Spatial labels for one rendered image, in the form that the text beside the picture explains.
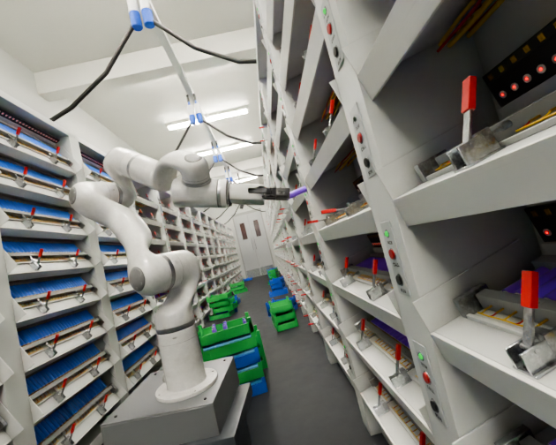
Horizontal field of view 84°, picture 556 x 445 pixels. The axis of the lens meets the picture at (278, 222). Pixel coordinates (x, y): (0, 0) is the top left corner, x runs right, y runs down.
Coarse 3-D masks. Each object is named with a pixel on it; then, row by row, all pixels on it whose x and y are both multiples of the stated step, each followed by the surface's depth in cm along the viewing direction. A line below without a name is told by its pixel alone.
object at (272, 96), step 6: (264, 42) 132; (270, 66) 139; (270, 72) 144; (270, 78) 148; (270, 84) 154; (270, 90) 159; (270, 96) 166; (276, 96) 175; (270, 102) 172; (276, 102) 183; (270, 108) 178; (276, 108) 190; (270, 114) 186
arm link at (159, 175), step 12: (144, 156) 98; (168, 156) 85; (180, 156) 84; (192, 156) 83; (132, 168) 96; (144, 168) 94; (156, 168) 88; (168, 168) 87; (180, 168) 82; (192, 168) 81; (204, 168) 83; (144, 180) 95; (156, 180) 92; (168, 180) 94; (192, 180) 83; (204, 180) 85
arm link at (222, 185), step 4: (220, 180) 88; (224, 180) 88; (228, 180) 91; (220, 184) 87; (224, 184) 87; (228, 184) 89; (220, 188) 86; (224, 188) 86; (228, 188) 88; (220, 192) 86; (224, 192) 86; (220, 196) 86; (224, 196) 86; (220, 200) 87; (224, 200) 87; (228, 200) 88; (220, 204) 88; (224, 204) 88; (228, 204) 91
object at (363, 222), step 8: (360, 184) 56; (344, 200) 117; (352, 200) 117; (368, 200) 56; (336, 208) 117; (368, 208) 62; (320, 216) 116; (328, 216) 115; (352, 216) 68; (360, 216) 64; (368, 216) 59; (320, 224) 116; (336, 224) 85; (344, 224) 78; (352, 224) 71; (360, 224) 66; (368, 224) 62; (320, 232) 112; (328, 232) 100; (336, 232) 90; (344, 232) 82; (352, 232) 75; (360, 232) 69; (368, 232) 64
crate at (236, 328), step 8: (240, 320) 186; (248, 320) 168; (200, 328) 180; (208, 328) 182; (216, 328) 183; (232, 328) 166; (240, 328) 167; (248, 328) 167; (200, 336) 162; (208, 336) 163; (216, 336) 164; (224, 336) 165; (232, 336) 165; (200, 344) 162; (208, 344) 163
